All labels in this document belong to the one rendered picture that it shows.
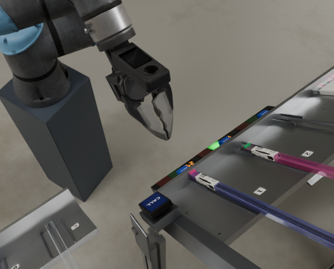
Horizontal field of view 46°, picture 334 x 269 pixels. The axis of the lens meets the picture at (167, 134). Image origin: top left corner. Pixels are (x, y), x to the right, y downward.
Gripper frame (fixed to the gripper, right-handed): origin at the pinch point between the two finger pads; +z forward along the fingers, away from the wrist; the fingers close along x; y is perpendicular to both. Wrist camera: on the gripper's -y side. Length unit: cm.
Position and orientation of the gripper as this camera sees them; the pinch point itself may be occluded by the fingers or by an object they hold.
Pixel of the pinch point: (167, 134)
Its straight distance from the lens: 73.6
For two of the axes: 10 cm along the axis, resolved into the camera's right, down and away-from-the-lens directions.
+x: -7.9, 5.2, -3.2
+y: -4.5, -1.5, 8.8
